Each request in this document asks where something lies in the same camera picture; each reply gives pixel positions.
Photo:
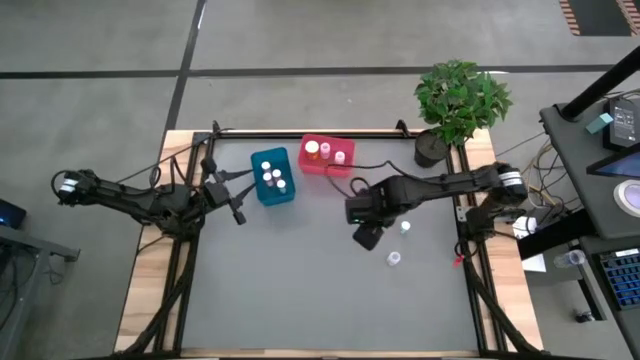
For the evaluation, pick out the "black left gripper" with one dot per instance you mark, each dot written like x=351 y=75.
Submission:
x=217 y=192

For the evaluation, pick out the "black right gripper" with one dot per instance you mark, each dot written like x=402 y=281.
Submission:
x=362 y=210

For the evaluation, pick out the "small white bottle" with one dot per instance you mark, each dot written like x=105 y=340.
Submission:
x=405 y=226

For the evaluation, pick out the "orange medicine bottle white cap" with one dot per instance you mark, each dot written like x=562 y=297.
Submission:
x=311 y=147

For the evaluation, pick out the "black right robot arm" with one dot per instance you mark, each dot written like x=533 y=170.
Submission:
x=440 y=185

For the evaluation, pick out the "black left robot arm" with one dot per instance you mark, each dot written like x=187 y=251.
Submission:
x=150 y=202

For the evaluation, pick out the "teal plastic bin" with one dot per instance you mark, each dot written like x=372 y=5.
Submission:
x=260 y=195

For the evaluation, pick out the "pink plastic bin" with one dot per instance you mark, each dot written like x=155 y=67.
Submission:
x=330 y=169

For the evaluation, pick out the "black table clamp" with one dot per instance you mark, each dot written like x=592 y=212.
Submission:
x=402 y=127
x=215 y=129

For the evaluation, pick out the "small red tag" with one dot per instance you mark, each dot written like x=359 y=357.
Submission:
x=457 y=261

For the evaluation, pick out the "green potted plant black pot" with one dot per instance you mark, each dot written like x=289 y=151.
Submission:
x=460 y=100

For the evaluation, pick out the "white paper sheet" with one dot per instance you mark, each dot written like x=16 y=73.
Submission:
x=534 y=263
x=525 y=226

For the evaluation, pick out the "clear plastic water bottle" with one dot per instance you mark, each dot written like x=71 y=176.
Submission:
x=569 y=258

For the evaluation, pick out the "dark grey side desk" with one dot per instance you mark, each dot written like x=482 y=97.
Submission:
x=575 y=150

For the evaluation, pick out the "grey metal table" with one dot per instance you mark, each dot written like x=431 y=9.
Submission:
x=20 y=241

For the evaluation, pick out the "dark device blue light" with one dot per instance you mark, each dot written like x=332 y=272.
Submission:
x=10 y=215

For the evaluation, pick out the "small black floor object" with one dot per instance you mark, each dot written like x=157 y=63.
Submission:
x=583 y=316

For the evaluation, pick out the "small teal box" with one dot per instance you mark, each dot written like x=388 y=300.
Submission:
x=599 y=123

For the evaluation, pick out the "tilted blue screen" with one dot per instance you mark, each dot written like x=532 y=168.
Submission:
x=620 y=166

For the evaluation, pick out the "black round pole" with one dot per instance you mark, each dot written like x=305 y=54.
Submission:
x=600 y=85

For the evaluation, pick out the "backlit black keyboard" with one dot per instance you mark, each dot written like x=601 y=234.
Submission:
x=622 y=277

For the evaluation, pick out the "white round disc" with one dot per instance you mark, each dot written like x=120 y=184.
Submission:
x=631 y=196

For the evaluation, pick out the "black power adapter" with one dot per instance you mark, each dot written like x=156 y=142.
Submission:
x=622 y=122

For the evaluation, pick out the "black striped floor mat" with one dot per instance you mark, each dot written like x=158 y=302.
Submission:
x=597 y=17
x=631 y=9

